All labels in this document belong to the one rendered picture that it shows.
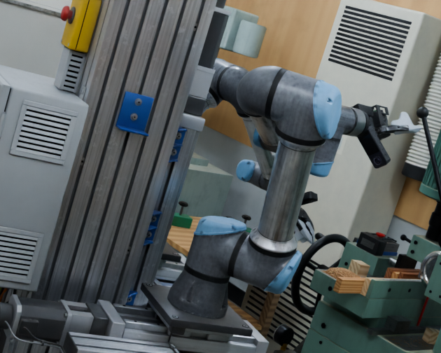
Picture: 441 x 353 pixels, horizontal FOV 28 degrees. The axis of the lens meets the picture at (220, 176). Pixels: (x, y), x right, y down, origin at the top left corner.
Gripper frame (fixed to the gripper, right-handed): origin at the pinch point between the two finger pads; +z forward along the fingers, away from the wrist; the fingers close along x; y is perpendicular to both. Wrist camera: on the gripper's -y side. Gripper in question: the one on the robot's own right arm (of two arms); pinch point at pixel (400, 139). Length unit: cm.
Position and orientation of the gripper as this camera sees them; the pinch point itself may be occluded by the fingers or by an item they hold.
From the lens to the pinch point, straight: 253.5
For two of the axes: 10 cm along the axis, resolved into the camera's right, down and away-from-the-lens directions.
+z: 7.2, 1.0, 6.9
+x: -6.8, 3.1, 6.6
